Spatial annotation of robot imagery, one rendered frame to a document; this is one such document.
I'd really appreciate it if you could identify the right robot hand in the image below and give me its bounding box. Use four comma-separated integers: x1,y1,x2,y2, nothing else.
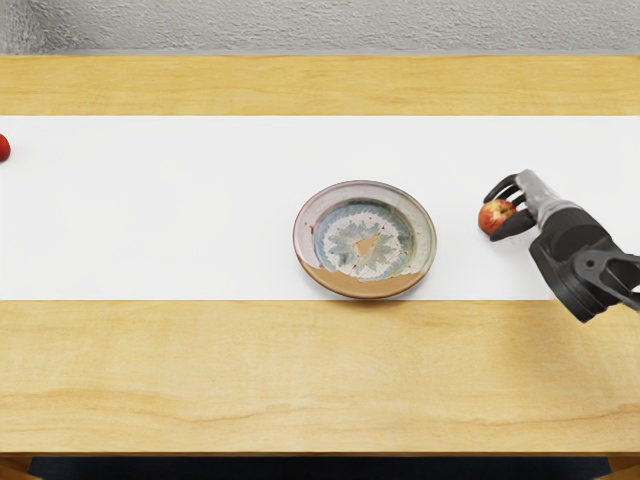
482,168,574,244

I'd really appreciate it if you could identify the patterned ceramic plate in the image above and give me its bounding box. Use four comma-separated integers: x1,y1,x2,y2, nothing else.
292,179,438,300

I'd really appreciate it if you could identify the red yellow apple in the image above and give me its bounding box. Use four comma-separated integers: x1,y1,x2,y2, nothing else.
477,198,518,235

